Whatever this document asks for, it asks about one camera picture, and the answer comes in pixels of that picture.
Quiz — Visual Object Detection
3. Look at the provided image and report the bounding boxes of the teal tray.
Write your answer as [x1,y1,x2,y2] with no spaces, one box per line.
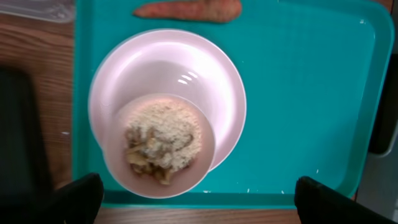
[71,0,394,209]

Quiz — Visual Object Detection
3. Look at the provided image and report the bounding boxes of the food scraps in bowl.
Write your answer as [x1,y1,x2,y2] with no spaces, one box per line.
[125,100,201,185]

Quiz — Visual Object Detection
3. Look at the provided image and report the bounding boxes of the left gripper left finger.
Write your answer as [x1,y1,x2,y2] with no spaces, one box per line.
[24,172,104,224]

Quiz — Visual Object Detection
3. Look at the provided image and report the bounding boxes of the carrot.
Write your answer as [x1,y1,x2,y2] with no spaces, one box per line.
[132,0,243,23]

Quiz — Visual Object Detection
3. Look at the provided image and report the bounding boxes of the grey dishwasher rack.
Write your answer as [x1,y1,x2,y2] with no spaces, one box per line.
[356,44,397,222]

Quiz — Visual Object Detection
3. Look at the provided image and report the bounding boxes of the black bin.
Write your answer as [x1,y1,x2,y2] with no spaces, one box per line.
[1,67,53,207]

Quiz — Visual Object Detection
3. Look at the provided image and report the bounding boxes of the clear plastic bin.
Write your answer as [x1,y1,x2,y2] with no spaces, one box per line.
[1,0,76,23]

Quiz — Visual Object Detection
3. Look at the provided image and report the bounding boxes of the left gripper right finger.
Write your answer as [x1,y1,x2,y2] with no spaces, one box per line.
[294,176,397,224]

